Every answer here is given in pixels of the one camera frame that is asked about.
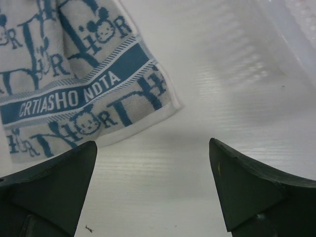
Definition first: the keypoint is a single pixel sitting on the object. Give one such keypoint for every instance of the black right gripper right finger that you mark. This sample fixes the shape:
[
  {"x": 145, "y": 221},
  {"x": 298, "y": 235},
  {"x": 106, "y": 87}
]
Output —
[{"x": 258, "y": 200}]

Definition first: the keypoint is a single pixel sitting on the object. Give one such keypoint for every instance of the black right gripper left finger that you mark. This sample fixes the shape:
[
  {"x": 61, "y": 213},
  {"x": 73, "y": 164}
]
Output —
[{"x": 46, "y": 199}]

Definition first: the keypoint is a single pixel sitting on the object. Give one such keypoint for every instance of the blue white logo towel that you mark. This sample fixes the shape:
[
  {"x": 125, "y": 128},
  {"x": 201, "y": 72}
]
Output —
[{"x": 73, "y": 71}]

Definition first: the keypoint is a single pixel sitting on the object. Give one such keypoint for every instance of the empty white plastic basket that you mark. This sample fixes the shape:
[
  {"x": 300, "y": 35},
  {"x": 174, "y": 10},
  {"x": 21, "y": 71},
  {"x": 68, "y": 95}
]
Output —
[{"x": 294, "y": 22}]

